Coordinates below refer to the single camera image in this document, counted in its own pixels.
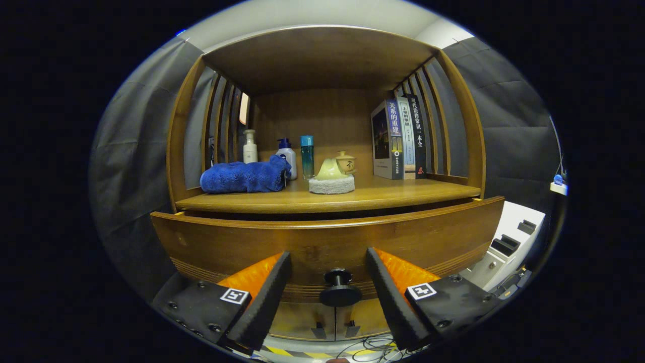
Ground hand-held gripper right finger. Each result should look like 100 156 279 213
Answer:
365 247 504 352

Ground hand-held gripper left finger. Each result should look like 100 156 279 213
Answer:
153 251 292 353

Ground black drawer knob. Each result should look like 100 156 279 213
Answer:
319 268 362 307

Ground wooden drawer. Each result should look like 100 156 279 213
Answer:
150 196 505 304

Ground wooden cabinet door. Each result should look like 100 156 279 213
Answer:
335 298 391 338
270 301 336 339

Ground wooden countertop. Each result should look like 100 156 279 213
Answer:
175 174 482 215

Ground white side cabinet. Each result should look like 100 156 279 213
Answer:
459 201 546 293

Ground wooden cabinet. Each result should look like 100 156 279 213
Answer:
150 25 505 343

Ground yellow black floor tape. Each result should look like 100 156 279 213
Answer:
252 343 399 359

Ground dark grey equipment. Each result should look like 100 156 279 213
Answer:
496 267 532 299

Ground blue folded towel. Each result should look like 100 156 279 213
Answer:
200 155 292 194

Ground beige lidded teacup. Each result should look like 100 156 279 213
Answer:
335 151 357 175

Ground white lotion bottle blue cap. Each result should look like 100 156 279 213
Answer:
276 138 298 180

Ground white pump bottle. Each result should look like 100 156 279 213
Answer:
243 130 259 163

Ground teal glass bottle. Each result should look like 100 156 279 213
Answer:
301 135 315 178

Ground book with blue spine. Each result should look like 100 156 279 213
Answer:
371 99 405 180

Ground book with pale spine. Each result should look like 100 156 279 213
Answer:
396 97 417 179

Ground book with black spine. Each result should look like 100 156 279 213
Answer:
405 94 428 178

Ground black backdrop cloth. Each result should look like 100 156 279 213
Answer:
90 35 565 303

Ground floor cables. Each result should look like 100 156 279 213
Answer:
335 335 419 362

